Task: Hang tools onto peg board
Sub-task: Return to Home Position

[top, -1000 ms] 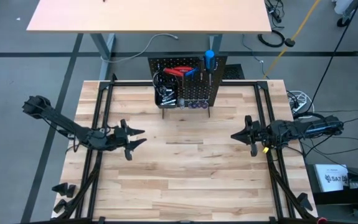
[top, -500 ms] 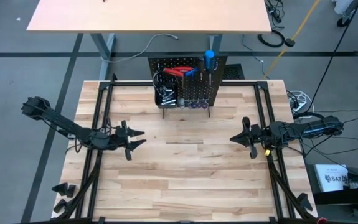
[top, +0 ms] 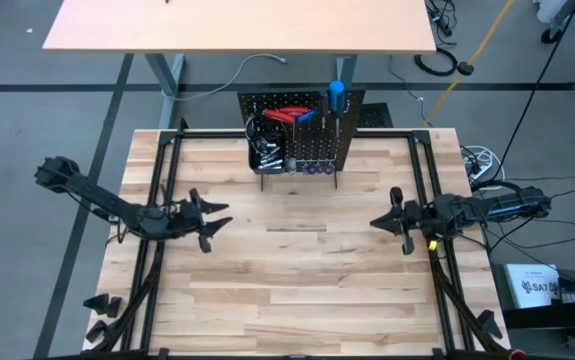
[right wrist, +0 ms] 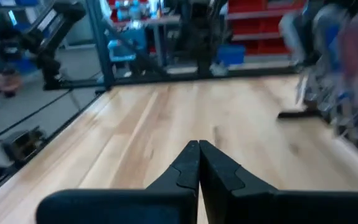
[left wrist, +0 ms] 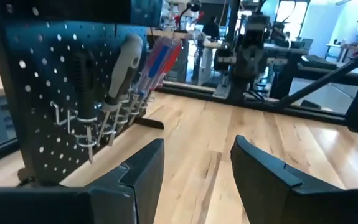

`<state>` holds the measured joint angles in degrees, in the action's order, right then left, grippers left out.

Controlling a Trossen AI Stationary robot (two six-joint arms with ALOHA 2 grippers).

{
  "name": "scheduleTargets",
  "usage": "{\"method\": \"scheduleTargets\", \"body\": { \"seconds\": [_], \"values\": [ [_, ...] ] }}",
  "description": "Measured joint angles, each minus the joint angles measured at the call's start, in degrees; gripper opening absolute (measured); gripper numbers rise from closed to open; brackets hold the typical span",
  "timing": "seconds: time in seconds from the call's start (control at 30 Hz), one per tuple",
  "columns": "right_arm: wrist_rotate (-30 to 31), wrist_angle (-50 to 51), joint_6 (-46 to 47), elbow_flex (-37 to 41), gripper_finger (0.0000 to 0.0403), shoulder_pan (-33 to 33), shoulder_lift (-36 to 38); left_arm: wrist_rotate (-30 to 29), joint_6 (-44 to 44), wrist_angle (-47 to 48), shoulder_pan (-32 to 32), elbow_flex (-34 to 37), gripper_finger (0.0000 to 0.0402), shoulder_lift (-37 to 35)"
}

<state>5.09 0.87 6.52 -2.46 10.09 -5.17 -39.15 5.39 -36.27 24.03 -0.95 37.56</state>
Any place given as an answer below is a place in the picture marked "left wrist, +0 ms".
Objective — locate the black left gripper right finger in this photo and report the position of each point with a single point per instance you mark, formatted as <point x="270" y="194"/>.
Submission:
<point x="266" y="193"/>

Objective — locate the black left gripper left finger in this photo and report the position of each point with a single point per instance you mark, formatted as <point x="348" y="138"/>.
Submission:
<point x="147" y="186"/>

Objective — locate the blue and black screwdriver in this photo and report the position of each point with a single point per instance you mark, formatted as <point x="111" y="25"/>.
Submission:
<point x="113" y="137"/>

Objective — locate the dark-tipped nut driver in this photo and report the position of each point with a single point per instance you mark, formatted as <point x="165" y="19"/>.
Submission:
<point x="124" y="68"/>

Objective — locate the black metal pegboard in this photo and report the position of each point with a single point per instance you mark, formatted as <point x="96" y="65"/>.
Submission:
<point x="41" y="124"/>

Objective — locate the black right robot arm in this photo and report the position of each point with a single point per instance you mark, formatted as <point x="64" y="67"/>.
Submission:
<point x="253" y="62"/>

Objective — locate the person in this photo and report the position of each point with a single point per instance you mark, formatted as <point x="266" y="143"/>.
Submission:
<point x="211" y="29"/>

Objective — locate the black desk lamp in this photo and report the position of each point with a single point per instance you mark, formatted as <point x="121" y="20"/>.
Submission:
<point x="194" y="5"/>

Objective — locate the black plastic pegboard bin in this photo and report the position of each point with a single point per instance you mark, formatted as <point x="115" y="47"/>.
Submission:
<point x="73" y="11"/>

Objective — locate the black table frame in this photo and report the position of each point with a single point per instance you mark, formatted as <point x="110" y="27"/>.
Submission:
<point x="290" y="109"/>

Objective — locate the short chrome hook rail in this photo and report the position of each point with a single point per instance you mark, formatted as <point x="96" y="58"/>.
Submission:
<point x="85" y="119"/>

